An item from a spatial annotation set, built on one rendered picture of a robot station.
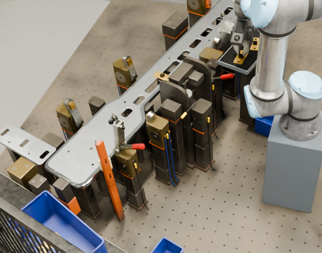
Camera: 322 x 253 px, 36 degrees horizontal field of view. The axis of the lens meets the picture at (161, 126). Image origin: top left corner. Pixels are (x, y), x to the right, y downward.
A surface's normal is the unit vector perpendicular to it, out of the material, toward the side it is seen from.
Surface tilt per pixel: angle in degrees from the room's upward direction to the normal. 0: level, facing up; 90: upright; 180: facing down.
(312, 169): 90
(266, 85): 97
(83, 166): 0
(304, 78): 7
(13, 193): 0
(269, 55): 96
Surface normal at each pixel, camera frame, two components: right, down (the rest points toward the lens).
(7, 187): -0.10, -0.68
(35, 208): 0.72, 0.45
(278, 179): -0.33, 0.72
